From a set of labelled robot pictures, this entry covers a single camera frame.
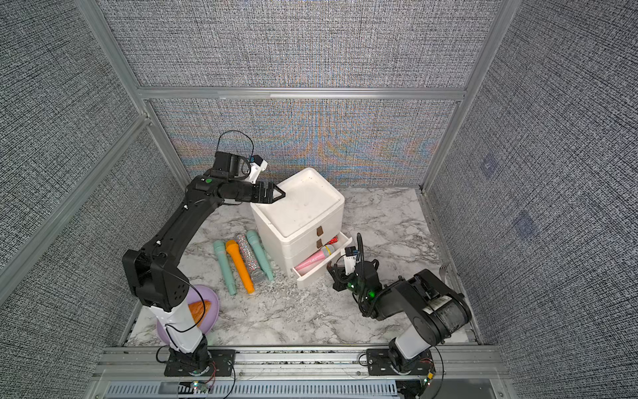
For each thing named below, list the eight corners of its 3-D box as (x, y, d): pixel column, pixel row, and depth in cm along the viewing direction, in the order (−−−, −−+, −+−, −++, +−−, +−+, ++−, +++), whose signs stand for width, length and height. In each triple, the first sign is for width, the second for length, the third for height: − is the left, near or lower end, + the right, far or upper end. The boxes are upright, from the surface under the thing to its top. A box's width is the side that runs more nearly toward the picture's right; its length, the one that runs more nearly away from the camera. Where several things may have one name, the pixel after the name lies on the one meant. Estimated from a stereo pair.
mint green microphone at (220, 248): (228, 297, 88) (225, 294, 85) (215, 245, 101) (213, 241, 99) (238, 293, 88) (236, 290, 86) (224, 242, 102) (222, 238, 100)
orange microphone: (249, 294, 88) (247, 291, 86) (225, 247, 101) (223, 243, 98) (261, 287, 90) (259, 284, 88) (236, 241, 102) (234, 237, 100)
